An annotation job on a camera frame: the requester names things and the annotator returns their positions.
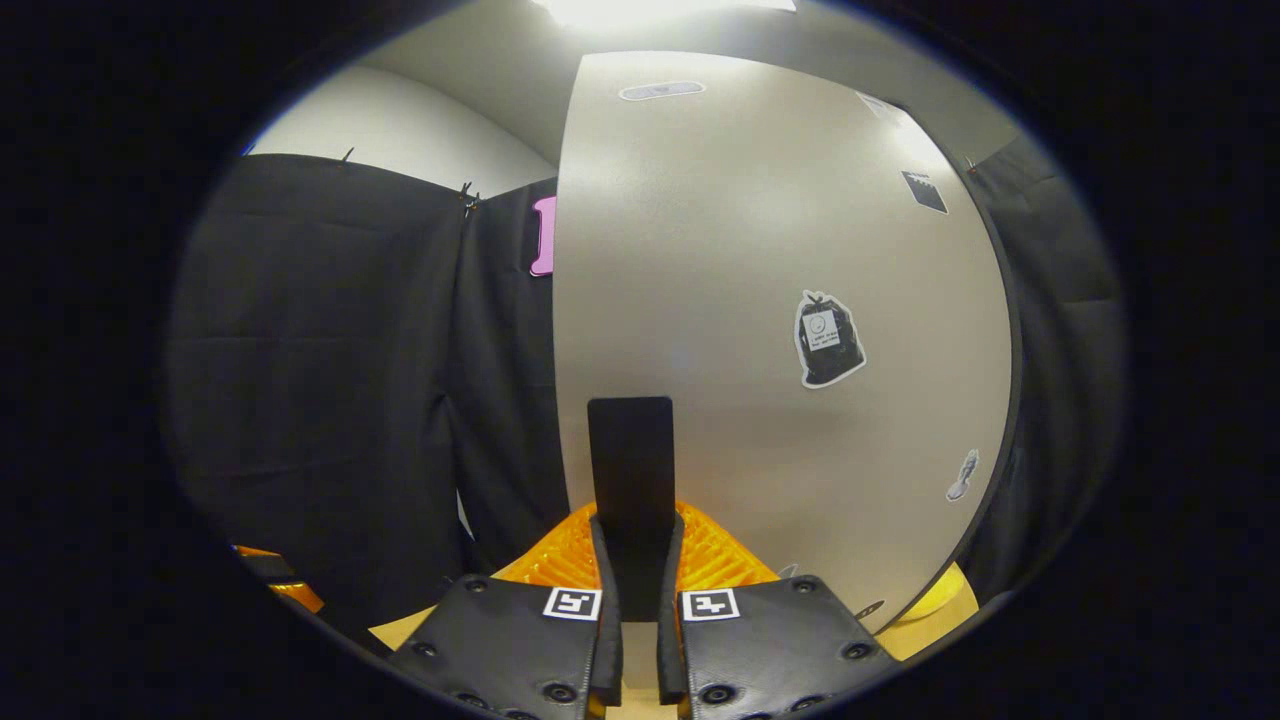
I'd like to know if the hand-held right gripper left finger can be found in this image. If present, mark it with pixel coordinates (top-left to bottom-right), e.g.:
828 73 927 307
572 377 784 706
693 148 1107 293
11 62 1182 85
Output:
385 502 627 720

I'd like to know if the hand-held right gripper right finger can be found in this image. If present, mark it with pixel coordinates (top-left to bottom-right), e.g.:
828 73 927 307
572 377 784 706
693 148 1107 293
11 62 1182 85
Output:
656 502 901 720

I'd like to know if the black backdrop cloth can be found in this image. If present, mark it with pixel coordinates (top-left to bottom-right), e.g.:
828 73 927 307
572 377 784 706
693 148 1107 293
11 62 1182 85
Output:
165 130 1126 641

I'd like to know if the long ceiling light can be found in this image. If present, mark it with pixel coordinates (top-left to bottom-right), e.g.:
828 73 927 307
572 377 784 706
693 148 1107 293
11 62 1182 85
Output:
538 0 798 33

